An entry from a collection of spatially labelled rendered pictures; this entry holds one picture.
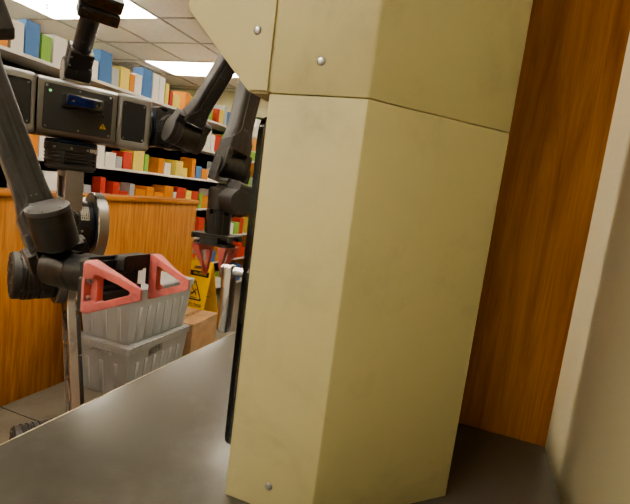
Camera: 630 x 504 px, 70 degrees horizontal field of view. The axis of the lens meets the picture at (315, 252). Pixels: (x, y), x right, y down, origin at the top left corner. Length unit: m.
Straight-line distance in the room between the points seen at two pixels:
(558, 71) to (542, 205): 0.21
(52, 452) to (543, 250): 0.78
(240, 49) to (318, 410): 0.40
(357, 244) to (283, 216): 0.09
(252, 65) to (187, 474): 0.50
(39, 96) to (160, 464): 1.03
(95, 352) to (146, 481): 2.35
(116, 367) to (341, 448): 2.42
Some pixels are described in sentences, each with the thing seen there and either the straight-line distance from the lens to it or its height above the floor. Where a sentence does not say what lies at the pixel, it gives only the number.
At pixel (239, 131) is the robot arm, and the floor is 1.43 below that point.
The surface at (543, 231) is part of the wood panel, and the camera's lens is 0.83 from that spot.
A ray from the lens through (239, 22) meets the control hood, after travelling 0.56.
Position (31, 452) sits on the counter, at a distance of 0.73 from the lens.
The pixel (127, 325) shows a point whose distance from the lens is 2.78.
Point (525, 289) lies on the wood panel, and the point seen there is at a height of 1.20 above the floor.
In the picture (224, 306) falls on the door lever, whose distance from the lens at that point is 0.59.
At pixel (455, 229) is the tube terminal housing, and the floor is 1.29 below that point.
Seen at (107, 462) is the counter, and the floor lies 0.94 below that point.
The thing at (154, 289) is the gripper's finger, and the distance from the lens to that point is 0.72.
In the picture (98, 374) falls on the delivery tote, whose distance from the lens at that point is 3.02.
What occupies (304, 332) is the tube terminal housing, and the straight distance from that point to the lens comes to 0.50.
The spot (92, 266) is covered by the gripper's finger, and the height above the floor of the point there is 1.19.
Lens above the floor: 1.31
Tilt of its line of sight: 7 degrees down
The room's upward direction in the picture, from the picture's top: 7 degrees clockwise
